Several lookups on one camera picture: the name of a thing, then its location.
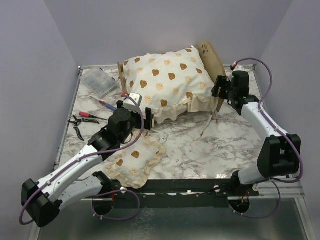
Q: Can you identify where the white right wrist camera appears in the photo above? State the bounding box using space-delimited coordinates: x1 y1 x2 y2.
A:
229 62 246 72

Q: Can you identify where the clear plastic screw box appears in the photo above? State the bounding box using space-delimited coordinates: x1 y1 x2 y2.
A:
80 67 118 98

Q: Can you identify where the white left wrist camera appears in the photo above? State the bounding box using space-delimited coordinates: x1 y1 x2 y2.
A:
122 92 142 113

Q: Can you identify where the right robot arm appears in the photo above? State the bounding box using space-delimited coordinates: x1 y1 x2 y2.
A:
212 70 301 196

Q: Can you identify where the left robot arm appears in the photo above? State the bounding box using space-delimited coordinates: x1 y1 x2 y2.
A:
19 96 154 228

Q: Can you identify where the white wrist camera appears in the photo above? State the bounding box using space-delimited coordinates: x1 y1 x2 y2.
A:
122 92 142 113
229 62 246 72

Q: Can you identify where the black front mounting rail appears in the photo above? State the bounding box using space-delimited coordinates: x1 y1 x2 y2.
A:
86 178 259 209

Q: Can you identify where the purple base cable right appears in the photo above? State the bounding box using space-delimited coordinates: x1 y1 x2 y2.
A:
231 179 282 218

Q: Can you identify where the large bear print cushion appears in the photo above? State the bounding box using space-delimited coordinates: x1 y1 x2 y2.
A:
123 47 218 124

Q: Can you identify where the red handled screwdriver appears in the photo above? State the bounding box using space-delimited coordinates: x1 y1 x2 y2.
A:
79 111 107 121

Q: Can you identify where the small bear print pillow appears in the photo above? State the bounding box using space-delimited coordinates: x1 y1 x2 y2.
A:
105 133 166 189

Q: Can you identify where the blue handled screwdriver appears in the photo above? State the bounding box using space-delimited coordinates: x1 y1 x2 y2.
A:
90 96 117 112

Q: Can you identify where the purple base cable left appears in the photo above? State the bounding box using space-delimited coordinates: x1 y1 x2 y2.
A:
92 189 141 221

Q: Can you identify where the wooden pet bed frame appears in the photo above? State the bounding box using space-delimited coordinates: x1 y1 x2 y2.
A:
117 39 226 112

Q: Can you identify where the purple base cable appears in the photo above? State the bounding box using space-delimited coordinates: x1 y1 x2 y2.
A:
92 189 141 221
231 179 282 218

